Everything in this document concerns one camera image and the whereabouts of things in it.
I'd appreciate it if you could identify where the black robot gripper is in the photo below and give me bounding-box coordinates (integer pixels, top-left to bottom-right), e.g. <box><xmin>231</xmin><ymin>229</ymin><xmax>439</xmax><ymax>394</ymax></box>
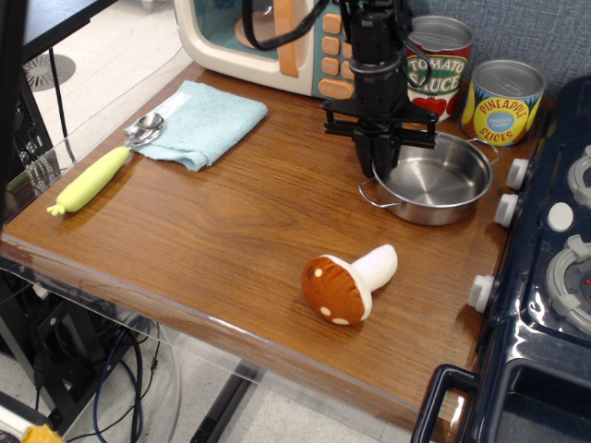
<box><xmin>322</xmin><ymin>1</ymin><xmax>437</xmax><ymax>180</ymax></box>

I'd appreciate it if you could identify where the small stainless steel pot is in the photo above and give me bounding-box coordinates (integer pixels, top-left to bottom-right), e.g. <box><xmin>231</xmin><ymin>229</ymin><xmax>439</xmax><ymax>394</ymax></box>
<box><xmin>358</xmin><ymin>133</ymin><xmax>501</xmax><ymax>226</ymax></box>

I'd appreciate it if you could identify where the toy microwave oven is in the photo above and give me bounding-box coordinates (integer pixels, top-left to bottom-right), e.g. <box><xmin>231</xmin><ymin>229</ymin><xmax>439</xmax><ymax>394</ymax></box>
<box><xmin>174</xmin><ymin>1</ymin><xmax>355</xmax><ymax>100</ymax></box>

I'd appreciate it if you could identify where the tomato sauce can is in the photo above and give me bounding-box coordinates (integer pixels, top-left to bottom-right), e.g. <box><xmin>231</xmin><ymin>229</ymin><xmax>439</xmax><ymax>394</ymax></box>
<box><xmin>407</xmin><ymin>15</ymin><xmax>475</xmax><ymax>121</ymax></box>

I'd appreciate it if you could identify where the pineapple slices can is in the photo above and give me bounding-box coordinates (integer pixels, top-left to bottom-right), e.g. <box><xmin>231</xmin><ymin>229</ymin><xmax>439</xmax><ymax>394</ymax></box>
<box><xmin>461</xmin><ymin>59</ymin><xmax>547</xmax><ymax>147</ymax></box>

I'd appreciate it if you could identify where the white stove knob middle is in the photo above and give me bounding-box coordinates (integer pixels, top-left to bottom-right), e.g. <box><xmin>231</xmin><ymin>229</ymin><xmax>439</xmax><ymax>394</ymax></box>
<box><xmin>494</xmin><ymin>194</ymin><xmax>519</xmax><ymax>228</ymax></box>

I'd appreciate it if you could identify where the white stove knob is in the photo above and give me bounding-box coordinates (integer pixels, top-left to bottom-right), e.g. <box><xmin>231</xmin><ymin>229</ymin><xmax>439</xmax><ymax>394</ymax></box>
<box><xmin>506</xmin><ymin>159</ymin><xmax>529</xmax><ymax>191</ymax></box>
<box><xmin>494</xmin><ymin>194</ymin><xmax>519</xmax><ymax>228</ymax></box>
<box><xmin>468</xmin><ymin>275</ymin><xmax>495</xmax><ymax>313</ymax></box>

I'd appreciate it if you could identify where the white stove knob top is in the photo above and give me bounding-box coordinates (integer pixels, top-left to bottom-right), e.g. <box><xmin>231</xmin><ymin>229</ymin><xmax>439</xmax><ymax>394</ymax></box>
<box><xmin>506</xmin><ymin>159</ymin><xmax>529</xmax><ymax>191</ymax></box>

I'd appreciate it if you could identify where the plush brown mushroom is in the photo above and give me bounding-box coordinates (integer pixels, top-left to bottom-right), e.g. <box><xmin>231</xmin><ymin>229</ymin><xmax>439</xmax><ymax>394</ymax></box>
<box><xmin>301</xmin><ymin>245</ymin><xmax>398</xmax><ymax>326</ymax></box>

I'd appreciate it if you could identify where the white stove knob bottom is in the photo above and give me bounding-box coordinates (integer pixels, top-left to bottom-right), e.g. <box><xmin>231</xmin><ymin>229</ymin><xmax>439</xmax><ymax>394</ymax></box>
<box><xmin>468</xmin><ymin>275</ymin><xmax>495</xmax><ymax>313</ymax></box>

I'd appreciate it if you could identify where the light blue folded cloth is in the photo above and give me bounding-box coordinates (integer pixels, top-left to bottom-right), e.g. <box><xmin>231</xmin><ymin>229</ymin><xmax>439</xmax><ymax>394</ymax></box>
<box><xmin>133</xmin><ymin>80</ymin><xmax>268</xmax><ymax>172</ymax></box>

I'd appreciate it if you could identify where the dark blue toy stove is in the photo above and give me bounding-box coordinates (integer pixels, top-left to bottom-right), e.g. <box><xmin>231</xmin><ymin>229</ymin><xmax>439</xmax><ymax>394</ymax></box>
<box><xmin>412</xmin><ymin>77</ymin><xmax>590</xmax><ymax>442</ymax></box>

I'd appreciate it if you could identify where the round floor vent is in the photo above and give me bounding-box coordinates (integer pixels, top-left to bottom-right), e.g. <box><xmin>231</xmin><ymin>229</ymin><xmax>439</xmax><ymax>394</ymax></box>
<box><xmin>23</xmin><ymin>54</ymin><xmax>76</xmax><ymax>92</ymax></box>

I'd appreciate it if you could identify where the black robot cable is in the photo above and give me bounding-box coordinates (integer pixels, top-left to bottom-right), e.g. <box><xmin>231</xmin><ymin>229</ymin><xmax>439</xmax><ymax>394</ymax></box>
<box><xmin>241</xmin><ymin>0</ymin><xmax>332</xmax><ymax>53</ymax></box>

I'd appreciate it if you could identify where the spoon with green handle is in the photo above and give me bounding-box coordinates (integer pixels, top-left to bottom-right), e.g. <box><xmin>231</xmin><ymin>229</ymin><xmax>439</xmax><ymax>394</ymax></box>
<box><xmin>46</xmin><ymin>112</ymin><xmax>164</xmax><ymax>216</ymax></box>

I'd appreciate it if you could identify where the blue floor cable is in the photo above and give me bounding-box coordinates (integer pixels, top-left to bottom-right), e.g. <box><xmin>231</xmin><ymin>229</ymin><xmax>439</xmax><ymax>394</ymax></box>
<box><xmin>91</xmin><ymin>325</ymin><xmax>144</xmax><ymax>443</ymax></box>

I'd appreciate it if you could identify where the black table leg frame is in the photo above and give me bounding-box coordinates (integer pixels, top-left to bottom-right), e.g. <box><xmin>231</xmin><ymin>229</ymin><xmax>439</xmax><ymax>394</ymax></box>
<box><xmin>189</xmin><ymin>362</ymin><xmax>262</xmax><ymax>443</ymax></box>

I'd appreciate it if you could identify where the black floor cable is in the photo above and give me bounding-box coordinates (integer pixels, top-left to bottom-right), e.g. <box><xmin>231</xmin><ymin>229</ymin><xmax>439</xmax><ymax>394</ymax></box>
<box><xmin>64</xmin><ymin>317</ymin><xmax>163</xmax><ymax>443</ymax></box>

